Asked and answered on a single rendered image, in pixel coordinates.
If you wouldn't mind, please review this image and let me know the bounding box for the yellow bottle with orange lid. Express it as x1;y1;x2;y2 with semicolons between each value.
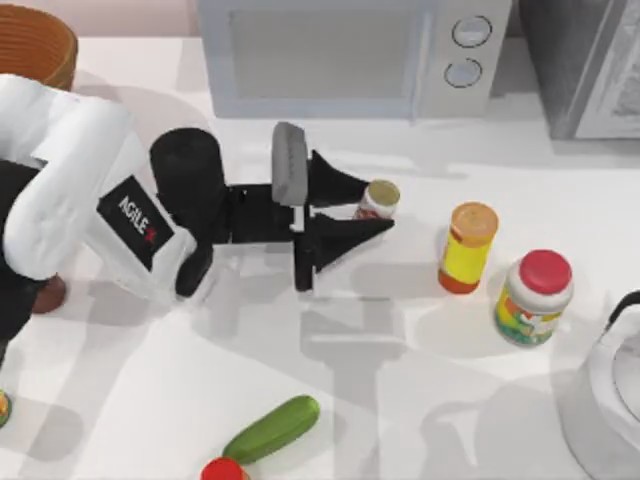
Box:
438;200;500;297

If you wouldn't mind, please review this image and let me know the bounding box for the pale microwave oven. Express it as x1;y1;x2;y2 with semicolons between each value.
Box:
196;0;514;122

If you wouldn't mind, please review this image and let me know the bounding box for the brown round object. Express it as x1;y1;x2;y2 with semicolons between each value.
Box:
31;273;67;315

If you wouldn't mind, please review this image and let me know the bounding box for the pale grey rounded box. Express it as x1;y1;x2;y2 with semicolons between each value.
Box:
270;121;309;208

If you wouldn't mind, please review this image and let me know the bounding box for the green cucumber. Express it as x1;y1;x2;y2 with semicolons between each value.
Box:
221;394;322;466

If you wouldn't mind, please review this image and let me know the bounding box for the small white jar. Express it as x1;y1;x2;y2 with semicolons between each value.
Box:
354;179;402;222

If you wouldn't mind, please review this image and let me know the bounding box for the orange ribbed basket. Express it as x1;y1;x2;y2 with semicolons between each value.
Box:
0;0;79;92

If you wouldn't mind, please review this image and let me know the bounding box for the microwave knob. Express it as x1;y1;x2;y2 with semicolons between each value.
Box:
443;56;484;88
451;14;494;48

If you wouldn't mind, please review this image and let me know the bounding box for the white jar with red lid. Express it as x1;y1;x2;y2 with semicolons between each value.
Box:
493;249;575;348

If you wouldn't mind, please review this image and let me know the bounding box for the white kettle with black handle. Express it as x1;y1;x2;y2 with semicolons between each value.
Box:
556;288;640;480

